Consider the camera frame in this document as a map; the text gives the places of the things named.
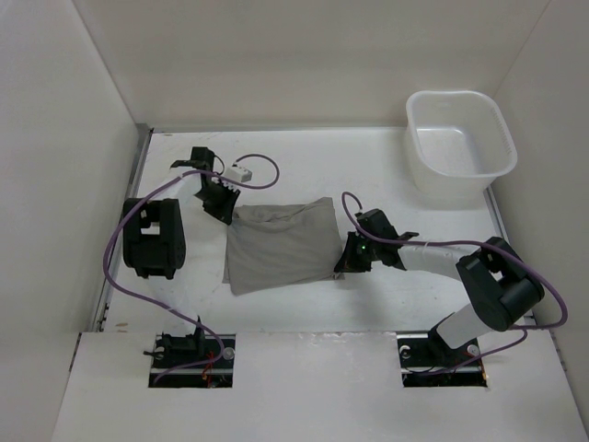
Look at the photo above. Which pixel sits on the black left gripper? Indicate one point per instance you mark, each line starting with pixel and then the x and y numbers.
pixel 225 212

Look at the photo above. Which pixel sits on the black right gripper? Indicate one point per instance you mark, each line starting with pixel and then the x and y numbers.
pixel 350 262

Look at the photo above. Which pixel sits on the grey trousers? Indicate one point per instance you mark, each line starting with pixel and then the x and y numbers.
pixel 270 246

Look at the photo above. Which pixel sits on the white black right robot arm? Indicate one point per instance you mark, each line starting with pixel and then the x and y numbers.
pixel 500 291

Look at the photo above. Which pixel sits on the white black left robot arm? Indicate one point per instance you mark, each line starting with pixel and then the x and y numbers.
pixel 151 228

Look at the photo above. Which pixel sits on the white plastic basket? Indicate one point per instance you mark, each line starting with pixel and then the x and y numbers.
pixel 457 143

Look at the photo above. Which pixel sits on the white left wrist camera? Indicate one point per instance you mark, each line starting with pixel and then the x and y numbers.
pixel 238 173

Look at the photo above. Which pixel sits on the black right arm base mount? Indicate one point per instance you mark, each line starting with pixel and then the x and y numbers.
pixel 425 366

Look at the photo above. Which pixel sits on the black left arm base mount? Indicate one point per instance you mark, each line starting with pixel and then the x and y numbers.
pixel 193 361

